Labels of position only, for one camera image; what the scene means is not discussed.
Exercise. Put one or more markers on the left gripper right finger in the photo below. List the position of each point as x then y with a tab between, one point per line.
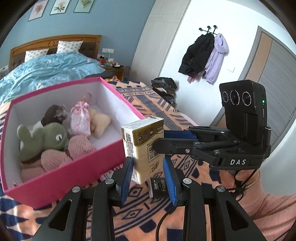
187	193

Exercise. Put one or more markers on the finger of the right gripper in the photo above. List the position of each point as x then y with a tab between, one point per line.
171	146
179	134

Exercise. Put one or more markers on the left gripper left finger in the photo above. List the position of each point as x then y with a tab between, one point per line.
112	192

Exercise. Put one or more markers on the black packet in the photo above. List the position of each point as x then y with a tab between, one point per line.
158	188

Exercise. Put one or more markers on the beige tissue pack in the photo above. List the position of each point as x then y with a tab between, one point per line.
138	138

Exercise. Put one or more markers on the cream plush bear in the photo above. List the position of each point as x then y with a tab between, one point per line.
98	122

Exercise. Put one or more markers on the pink drawstring pouch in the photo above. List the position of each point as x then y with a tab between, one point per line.
80	117

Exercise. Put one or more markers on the right hand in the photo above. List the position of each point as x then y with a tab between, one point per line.
249	177

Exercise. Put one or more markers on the pink floral tissue pack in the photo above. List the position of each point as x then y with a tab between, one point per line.
109	174

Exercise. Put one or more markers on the orange navy patterned blanket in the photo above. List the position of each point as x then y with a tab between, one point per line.
138	218

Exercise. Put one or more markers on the black bag pile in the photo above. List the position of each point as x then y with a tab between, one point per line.
166	88

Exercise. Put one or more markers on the pink knit plush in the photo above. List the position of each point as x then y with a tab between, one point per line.
52	159

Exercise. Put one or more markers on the pink storage box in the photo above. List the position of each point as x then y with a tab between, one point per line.
30	108

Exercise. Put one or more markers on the black jacket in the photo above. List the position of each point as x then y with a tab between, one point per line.
197	55

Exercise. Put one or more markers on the green plush frog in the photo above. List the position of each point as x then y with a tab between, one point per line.
51	136

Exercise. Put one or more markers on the wooden nightstand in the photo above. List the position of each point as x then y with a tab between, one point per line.
120	72

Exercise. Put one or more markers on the brown grey plush toy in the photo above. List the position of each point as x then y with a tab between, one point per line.
54	114

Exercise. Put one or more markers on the lilac hoodie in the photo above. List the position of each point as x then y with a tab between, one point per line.
212	68

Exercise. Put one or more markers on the grey sliding door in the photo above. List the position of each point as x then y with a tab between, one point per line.
272	64

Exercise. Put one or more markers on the wooden headboard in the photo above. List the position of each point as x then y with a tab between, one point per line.
89	47

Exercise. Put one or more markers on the light blue duvet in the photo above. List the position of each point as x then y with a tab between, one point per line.
45	71

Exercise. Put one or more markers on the right white patterned pillow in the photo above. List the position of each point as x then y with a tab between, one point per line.
68	46

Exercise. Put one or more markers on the white patterned pillow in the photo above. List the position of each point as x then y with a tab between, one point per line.
68	46
31	54

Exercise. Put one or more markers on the left white patterned pillow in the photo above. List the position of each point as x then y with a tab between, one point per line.
31	54

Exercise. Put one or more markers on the right green picture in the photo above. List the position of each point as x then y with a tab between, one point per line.
83	6

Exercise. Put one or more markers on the middle flower picture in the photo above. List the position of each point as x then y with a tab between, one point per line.
59	7

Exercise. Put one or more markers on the flower picture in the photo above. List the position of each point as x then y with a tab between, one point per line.
59	7
37	10

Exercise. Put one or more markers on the left flower picture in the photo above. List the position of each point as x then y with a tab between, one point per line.
37	10

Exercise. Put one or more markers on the black right camera box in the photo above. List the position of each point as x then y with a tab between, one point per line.
245	108

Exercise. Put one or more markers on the wall coat hook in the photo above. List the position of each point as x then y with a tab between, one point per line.
208	30

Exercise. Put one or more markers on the white wall socket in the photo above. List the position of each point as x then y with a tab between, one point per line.
107	50

